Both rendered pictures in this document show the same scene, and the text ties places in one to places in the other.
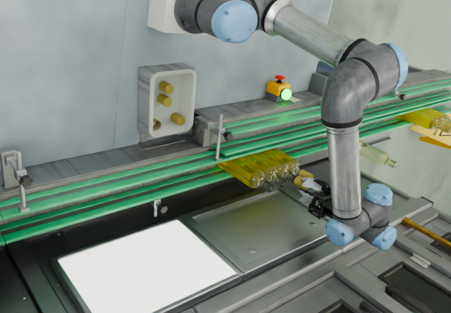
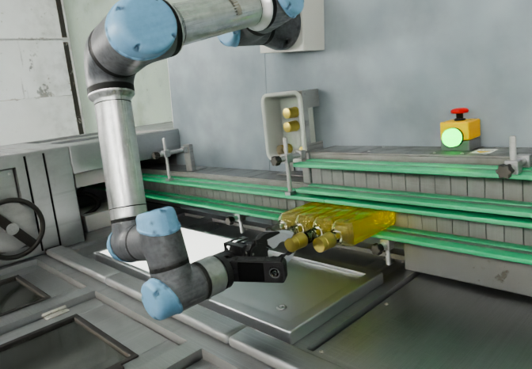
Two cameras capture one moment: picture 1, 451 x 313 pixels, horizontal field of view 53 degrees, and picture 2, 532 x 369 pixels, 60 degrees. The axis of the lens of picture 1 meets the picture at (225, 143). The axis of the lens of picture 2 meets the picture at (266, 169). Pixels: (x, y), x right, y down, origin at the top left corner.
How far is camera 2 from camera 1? 185 cm
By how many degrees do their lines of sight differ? 84
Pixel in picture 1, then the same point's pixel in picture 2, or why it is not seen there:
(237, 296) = (131, 283)
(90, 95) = (249, 117)
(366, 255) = not seen: outside the picture
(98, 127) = (256, 146)
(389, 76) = (98, 33)
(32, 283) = not seen: hidden behind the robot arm
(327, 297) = (143, 345)
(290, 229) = (259, 294)
